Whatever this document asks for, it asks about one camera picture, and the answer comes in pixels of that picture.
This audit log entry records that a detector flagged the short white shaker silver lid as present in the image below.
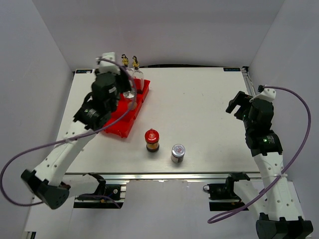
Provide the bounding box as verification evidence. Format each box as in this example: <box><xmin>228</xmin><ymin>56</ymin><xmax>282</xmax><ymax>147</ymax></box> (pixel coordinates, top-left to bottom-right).
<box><xmin>123</xmin><ymin>88</ymin><xmax>137</xmax><ymax>103</ymax></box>

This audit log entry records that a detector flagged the clear bottle gold pourer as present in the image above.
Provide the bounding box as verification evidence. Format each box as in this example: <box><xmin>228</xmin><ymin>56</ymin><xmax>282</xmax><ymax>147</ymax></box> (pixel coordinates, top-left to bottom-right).
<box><xmin>121</xmin><ymin>54</ymin><xmax>135</xmax><ymax>89</ymax></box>

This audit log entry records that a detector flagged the dark sauce bottle gold pourer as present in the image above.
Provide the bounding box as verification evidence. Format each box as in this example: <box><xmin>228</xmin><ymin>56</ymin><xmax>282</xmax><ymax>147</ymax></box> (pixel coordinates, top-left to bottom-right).
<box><xmin>132</xmin><ymin>56</ymin><xmax>144</xmax><ymax>94</ymax></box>

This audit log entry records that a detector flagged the red lid sauce jar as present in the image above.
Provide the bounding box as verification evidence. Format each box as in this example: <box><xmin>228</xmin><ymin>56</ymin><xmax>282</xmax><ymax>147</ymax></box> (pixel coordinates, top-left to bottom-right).
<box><xmin>145</xmin><ymin>128</ymin><xmax>160</xmax><ymax>152</ymax></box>

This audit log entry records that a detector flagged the tall white powder shaker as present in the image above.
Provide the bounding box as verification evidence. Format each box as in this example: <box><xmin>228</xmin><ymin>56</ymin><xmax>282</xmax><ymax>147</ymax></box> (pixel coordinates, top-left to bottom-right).
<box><xmin>128</xmin><ymin>102</ymin><xmax>137</xmax><ymax>111</ymax></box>

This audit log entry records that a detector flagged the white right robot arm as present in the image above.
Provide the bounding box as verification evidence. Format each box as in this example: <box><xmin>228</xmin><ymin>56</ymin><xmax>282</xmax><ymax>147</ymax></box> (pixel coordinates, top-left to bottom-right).
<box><xmin>225</xmin><ymin>89</ymin><xmax>314</xmax><ymax>239</ymax></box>

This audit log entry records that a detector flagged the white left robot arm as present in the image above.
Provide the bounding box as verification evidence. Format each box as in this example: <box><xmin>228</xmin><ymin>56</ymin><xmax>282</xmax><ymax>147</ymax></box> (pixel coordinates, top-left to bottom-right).
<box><xmin>21</xmin><ymin>67</ymin><xmax>132</xmax><ymax>210</ymax></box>

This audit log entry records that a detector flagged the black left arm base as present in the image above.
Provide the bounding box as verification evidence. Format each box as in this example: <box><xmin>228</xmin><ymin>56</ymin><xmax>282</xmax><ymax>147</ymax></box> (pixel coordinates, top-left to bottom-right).
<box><xmin>73</xmin><ymin>180</ymin><xmax>128</xmax><ymax>209</ymax></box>

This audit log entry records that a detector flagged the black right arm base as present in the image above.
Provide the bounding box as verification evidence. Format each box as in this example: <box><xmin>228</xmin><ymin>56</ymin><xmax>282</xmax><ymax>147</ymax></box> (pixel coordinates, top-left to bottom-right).
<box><xmin>203</xmin><ymin>183</ymin><xmax>245</xmax><ymax>212</ymax></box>

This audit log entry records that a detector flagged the red plastic compartment bin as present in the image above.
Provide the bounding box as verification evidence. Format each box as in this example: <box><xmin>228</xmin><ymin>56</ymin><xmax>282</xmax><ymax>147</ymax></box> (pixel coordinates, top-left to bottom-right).
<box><xmin>104</xmin><ymin>80</ymin><xmax>150</xmax><ymax>138</ymax></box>

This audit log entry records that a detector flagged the blue logo sticker right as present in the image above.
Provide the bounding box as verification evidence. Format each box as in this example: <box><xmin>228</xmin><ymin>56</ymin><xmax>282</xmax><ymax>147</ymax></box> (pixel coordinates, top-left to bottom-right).
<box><xmin>223</xmin><ymin>67</ymin><xmax>241</xmax><ymax>72</ymax></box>

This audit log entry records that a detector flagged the blue logo sticker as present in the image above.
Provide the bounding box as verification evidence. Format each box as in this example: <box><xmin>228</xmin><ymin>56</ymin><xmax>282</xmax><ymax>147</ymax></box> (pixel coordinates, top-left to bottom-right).
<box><xmin>75</xmin><ymin>69</ymin><xmax>93</xmax><ymax>74</ymax></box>
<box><xmin>223</xmin><ymin>67</ymin><xmax>241</xmax><ymax>72</ymax></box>

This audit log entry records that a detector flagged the blue logo sticker left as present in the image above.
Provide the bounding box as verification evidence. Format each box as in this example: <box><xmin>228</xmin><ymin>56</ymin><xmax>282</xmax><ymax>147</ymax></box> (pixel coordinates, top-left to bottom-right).
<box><xmin>75</xmin><ymin>69</ymin><xmax>93</xmax><ymax>74</ymax></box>

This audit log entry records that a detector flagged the small red label jar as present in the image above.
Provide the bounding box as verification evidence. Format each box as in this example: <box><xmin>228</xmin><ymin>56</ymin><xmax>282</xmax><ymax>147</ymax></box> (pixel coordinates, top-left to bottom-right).
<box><xmin>171</xmin><ymin>144</ymin><xmax>185</xmax><ymax>163</ymax></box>

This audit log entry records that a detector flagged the aluminium table rail right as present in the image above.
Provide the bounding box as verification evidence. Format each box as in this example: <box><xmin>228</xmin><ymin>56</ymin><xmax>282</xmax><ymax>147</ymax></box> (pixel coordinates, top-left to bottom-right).
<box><xmin>241</xmin><ymin>66</ymin><xmax>256</xmax><ymax>96</ymax></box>

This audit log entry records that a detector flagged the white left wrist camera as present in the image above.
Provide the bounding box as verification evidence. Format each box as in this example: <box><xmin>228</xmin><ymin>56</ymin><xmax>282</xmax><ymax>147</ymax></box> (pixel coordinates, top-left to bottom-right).
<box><xmin>95</xmin><ymin>52</ymin><xmax>120</xmax><ymax>74</ymax></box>

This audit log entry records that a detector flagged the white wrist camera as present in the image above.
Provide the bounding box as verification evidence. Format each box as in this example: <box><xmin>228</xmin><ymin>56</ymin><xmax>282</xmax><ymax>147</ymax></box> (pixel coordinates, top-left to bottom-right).
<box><xmin>249</xmin><ymin>85</ymin><xmax>276</xmax><ymax>103</ymax></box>
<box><xmin>95</xmin><ymin>52</ymin><xmax>120</xmax><ymax>74</ymax></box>

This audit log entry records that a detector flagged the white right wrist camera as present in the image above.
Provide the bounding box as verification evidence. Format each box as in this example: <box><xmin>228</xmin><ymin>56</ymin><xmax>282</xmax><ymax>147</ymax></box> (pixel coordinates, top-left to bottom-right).
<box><xmin>249</xmin><ymin>85</ymin><xmax>276</xmax><ymax>103</ymax></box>

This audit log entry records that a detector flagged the aluminium front rail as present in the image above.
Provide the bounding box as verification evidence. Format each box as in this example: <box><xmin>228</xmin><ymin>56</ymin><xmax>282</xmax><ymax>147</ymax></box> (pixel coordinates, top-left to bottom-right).
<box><xmin>62</xmin><ymin>171</ymin><xmax>266</xmax><ymax>181</ymax></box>

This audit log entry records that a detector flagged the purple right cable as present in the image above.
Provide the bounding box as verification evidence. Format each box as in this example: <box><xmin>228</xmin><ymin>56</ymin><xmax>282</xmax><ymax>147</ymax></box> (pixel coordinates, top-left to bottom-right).
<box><xmin>207</xmin><ymin>84</ymin><xmax>312</xmax><ymax>224</ymax></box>

